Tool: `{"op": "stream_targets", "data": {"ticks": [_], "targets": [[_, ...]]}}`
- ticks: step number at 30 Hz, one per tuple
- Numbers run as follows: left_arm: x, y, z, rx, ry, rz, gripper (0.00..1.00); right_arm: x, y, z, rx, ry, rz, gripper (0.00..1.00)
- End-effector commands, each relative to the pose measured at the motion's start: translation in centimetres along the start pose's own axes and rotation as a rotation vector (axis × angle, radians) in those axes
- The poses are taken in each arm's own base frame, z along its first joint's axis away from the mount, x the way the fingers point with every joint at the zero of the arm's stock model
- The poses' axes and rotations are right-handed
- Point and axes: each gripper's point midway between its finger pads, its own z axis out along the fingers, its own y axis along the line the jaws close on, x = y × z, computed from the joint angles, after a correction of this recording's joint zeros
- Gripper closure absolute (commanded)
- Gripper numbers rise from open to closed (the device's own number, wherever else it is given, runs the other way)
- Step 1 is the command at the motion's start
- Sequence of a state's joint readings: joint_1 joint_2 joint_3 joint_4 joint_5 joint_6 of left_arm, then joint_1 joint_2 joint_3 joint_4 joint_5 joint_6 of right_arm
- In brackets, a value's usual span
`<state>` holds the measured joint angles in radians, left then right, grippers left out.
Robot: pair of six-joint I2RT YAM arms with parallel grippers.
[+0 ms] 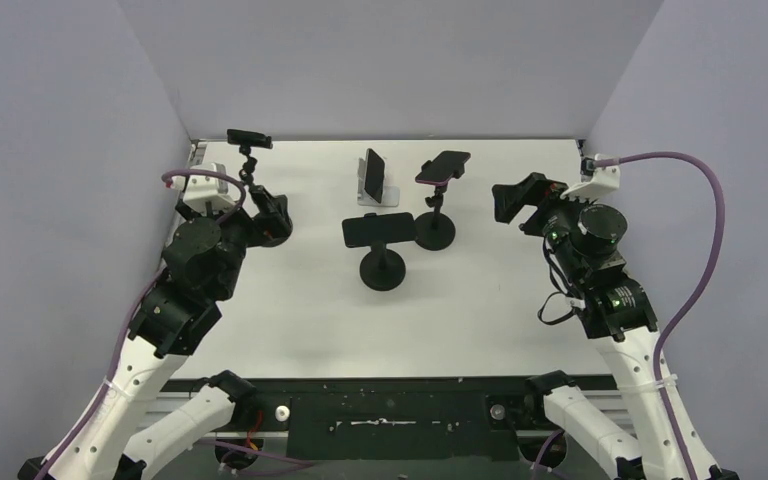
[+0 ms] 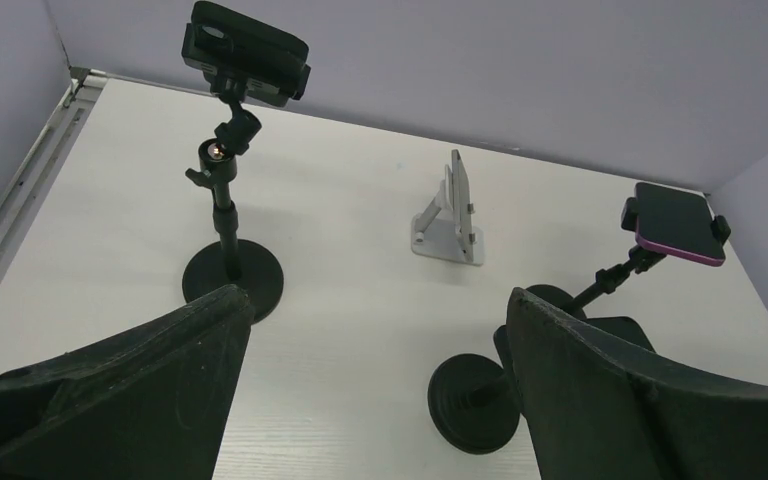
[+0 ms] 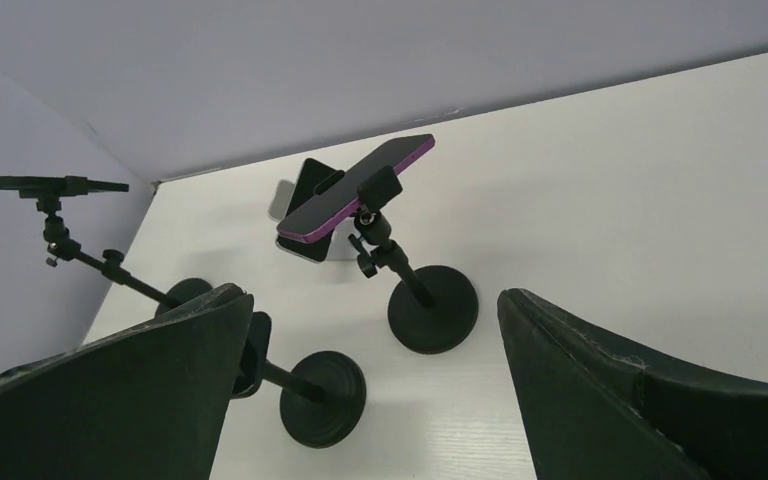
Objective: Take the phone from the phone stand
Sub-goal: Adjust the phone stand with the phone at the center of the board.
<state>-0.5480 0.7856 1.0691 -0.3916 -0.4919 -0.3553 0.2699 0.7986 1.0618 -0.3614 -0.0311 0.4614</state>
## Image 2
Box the black phone on tall stand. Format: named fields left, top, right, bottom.
left=181, top=1, right=311, bottom=107

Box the purple phone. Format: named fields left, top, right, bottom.
left=632, top=182, right=731, bottom=267

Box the black tall phone stand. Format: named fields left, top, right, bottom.
left=182, top=79, right=285, bottom=321

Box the silver phone on white stand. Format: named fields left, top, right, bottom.
left=451, top=149, right=474, bottom=263

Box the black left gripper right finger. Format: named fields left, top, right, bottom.
left=506, top=288, right=768, bottom=479

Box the white folding phone stand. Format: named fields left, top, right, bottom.
left=410, top=165, right=486, bottom=267

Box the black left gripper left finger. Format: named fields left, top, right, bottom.
left=0, top=285, right=254, bottom=479

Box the aluminium side rail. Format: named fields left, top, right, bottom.
left=0, top=67, right=108, bottom=262

